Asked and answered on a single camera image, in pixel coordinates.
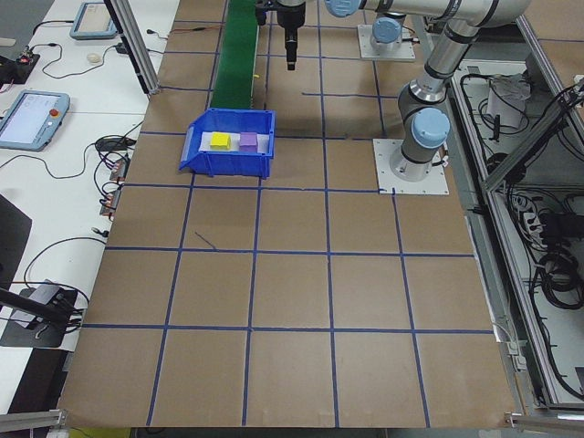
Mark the black small device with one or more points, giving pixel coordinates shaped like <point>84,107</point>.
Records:
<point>109,144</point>

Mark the aluminium corner rail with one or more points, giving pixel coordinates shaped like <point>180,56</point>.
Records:
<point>520,419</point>
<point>32,418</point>

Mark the blue plastic storage bin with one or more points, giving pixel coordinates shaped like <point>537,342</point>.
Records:
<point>228,165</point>

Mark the black power adapter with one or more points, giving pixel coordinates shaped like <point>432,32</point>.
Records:
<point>121,48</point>

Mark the black power box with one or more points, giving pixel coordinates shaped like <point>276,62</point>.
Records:
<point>559,224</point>

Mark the black stand base plate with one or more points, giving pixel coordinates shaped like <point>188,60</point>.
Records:
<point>32,334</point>

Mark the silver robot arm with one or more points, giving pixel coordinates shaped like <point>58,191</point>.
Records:
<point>388,29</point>
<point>438,64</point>

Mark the purple foam block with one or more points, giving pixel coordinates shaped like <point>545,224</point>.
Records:
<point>249,141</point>

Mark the black flat panel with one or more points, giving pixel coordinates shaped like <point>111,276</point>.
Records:
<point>9,237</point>

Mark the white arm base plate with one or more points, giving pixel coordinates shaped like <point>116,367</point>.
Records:
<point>365,51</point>
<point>433,183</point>

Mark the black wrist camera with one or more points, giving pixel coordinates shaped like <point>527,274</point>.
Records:
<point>261,14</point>

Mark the beige round object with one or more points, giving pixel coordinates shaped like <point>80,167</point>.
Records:
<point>93,57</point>

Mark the black device with red button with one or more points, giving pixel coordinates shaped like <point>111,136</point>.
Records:
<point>16,69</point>

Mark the small circuit board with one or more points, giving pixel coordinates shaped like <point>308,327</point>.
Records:
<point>109,203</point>
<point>119,169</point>

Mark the aluminium profile post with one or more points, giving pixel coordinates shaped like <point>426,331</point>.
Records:
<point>137,50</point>

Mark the V-shaped metal bar frame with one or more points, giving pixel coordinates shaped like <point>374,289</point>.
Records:
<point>529,143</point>

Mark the grey blue teach pendant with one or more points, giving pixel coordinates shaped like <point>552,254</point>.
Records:
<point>93,20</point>
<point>27,119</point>

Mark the white power strip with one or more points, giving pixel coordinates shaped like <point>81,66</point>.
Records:
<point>529,221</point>

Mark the green conveyor belt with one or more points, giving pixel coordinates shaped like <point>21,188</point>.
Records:
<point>235,59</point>

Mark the yellow foam block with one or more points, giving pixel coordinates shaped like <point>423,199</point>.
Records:
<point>220,141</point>

